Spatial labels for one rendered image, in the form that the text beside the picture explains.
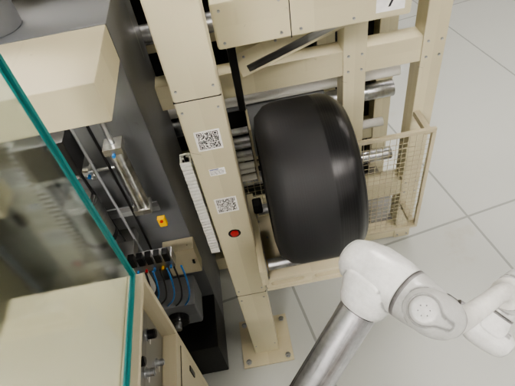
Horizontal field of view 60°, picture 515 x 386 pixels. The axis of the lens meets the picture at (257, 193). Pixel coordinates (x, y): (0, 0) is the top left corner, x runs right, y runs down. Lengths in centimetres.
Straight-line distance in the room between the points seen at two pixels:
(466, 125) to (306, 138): 251
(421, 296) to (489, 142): 267
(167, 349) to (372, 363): 123
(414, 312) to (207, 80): 75
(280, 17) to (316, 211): 59
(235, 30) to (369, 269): 80
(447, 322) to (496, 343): 58
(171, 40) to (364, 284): 75
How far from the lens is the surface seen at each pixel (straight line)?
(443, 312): 108
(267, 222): 199
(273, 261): 172
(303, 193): 133
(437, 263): 287
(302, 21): 146
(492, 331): 166
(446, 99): 400
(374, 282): 114
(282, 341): 257
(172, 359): 164
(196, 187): 147
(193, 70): 119
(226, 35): 144
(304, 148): 135
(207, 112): 127
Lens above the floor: 235
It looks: 47 degrees down
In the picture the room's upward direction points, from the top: 11 degrees counter-clockwise
